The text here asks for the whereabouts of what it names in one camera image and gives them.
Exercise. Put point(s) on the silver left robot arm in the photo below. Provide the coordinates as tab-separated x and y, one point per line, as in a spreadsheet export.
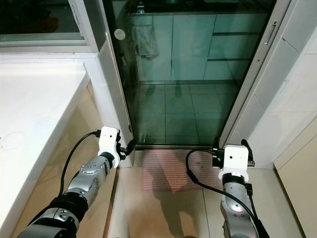
86	181

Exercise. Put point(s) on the pink floor mat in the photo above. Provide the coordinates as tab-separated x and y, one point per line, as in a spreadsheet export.
173	171

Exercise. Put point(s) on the tinted glass sliding door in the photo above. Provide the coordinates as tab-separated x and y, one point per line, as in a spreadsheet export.
178	99

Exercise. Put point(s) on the pale kitchen cabinets behind glass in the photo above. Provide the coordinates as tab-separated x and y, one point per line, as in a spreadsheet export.
198	49

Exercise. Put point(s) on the hanging plastic bag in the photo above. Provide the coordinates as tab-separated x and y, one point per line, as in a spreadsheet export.
144	37

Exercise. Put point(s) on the round white door sticker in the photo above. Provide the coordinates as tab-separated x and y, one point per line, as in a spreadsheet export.
119	33

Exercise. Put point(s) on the dark glass window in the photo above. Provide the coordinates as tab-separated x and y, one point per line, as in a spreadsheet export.
39	17

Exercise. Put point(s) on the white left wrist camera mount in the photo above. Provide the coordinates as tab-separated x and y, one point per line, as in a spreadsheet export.
109	141

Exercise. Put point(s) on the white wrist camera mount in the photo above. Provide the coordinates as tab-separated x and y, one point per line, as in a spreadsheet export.
235	158
109	141

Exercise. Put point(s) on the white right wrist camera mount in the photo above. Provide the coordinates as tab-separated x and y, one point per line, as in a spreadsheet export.
235	158

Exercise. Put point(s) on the white aluminium door frame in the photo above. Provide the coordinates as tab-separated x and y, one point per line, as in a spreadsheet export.
260	64

